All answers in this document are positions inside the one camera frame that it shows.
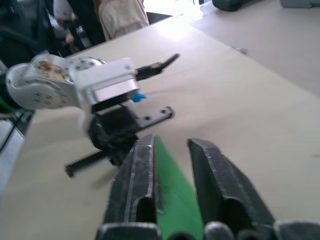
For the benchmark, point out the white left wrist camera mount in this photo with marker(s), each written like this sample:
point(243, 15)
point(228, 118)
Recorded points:
point(107, 75)

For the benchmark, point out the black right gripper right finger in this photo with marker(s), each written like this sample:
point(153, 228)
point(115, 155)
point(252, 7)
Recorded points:
point(220, 180)

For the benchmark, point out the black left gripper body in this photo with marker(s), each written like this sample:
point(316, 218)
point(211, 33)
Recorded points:
point(112, 130)

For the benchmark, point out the dark case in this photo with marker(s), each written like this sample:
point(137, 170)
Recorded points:
point(232, 4)

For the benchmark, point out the small blue clip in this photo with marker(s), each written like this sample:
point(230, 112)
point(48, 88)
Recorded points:
point(139, 97)

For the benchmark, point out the green paper sheet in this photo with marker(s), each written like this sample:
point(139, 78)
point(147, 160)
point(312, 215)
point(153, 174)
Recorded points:
point(175, 190)

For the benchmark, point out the grey box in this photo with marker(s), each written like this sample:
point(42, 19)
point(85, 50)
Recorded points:
point(300, 3)

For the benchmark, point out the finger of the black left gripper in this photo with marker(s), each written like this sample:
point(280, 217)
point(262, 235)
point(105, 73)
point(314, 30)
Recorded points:
point(160, 67)
point(87, 161)

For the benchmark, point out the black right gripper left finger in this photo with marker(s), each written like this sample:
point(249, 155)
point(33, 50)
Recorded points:
point(135, 180)

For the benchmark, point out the person in beige jacket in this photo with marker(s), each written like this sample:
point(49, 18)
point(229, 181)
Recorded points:
point(120, 17)

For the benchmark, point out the person in dark clothing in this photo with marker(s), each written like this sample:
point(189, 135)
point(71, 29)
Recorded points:
point(87, 22)

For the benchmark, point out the beige side table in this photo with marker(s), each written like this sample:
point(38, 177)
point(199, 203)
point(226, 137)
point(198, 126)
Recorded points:
point(270, 37)

